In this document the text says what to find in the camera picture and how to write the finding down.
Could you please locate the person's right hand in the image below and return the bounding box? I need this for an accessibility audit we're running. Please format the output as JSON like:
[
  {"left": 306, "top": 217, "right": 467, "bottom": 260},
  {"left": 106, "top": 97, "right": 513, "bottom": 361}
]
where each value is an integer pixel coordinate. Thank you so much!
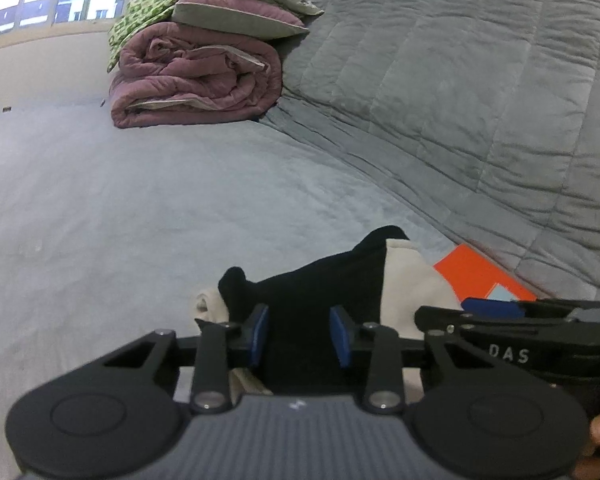
[{"left": 571, "top": 415, "right": 600, "bottom": 480}]

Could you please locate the light blue patterned book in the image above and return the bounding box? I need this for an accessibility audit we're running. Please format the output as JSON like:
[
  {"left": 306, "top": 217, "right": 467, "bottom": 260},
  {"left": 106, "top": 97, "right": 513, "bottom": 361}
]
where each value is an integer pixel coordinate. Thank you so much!
[{"left": 486, "top": 283, "right": 519, "bottom": 301}]

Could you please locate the red patterned box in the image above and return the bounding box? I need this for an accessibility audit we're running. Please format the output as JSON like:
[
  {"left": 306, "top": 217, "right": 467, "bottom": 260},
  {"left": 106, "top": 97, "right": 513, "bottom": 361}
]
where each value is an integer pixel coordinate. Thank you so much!
[{"left": 434, "top": 244, "right": 536, "bottom": 301}]

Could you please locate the pink beige pillow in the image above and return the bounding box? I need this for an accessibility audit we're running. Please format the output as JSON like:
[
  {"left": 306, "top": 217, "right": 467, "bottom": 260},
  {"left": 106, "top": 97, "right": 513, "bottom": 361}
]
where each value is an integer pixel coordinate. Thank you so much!
[{"left": 171, "top": 0, "right": 323, "bottom": 41}]

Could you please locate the grey padded headboard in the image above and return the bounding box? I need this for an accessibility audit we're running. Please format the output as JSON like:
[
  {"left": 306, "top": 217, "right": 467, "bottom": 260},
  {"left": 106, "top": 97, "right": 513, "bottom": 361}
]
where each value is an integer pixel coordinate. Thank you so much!
[{"left": 265, "top": 0, "right": 600, "bottom": 300}]

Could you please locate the pink rolled quilt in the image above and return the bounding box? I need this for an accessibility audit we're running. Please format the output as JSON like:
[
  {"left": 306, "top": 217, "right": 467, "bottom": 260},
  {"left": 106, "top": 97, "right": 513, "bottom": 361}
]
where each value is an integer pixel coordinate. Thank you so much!
[{"left": 109, "top": 22, "right": 283, "bottom": 129}]

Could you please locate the grey bed sheet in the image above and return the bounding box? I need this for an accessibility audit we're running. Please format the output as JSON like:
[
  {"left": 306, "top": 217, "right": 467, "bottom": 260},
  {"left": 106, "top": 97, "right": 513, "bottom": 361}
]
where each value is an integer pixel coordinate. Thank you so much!
[{"left": 0, "top": 104, "right": 452, "bottom": 479}]

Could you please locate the beige bear raglan shirt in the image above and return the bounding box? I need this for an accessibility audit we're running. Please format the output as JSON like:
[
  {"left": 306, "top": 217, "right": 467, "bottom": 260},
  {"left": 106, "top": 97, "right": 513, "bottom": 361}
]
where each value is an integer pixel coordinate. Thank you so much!
[{"left": 194, "top": 226, "right": 460, "bottom": 396}]

